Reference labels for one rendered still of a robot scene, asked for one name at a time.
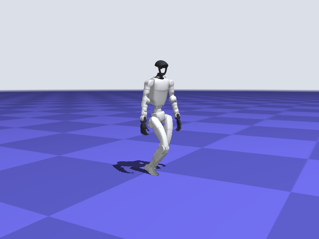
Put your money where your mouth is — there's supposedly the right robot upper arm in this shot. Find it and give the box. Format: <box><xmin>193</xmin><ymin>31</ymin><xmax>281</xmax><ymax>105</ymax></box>
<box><xmin>142</xmin><ymin>79</ymin><xmax>154</xmax><ymax>105</ymax></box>

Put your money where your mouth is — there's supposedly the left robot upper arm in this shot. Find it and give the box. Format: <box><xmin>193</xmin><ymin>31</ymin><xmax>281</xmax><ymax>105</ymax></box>
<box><xmin>168</xmin><ymin>79</ymin><xmax>176</xmax><ymax>103</ymax></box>

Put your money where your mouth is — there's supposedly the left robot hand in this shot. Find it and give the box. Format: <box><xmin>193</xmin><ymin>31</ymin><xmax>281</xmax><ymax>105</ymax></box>
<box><xmin>175</xmin><ymin>114</ymin><xmax>181</xmax><ymax>131</ymax></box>

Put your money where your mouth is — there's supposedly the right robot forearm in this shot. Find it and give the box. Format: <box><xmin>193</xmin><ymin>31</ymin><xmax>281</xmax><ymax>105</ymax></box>
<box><xmin>140</xmin><ymin>98</ymin><xmax>148</xmax><ymax>121</ymax></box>

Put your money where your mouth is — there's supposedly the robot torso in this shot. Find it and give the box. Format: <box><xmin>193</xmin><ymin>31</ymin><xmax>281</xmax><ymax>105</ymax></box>
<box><xmin>148</xmin><ymin>76</ymin><xmax>169</xmax><ymax>122</ymax></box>

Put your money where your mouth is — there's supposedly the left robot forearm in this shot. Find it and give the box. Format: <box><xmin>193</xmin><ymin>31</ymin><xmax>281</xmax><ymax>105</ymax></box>
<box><xmin>171</xmin><ymin>101</ymin><xmax>180</xmax><ymax>118</ymax></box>

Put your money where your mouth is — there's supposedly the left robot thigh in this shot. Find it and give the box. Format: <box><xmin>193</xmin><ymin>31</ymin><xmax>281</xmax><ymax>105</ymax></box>
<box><xmin>159</xmin><ymin>114</ymin><xmax>173</xmax><ymax>146</ymax></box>

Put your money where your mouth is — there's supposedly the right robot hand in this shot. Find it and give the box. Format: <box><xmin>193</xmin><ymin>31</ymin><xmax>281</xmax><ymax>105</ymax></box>
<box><xmin>141</xmin><ymin>117</ymin><xmax>149</xmax><ymax>135</ymax></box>

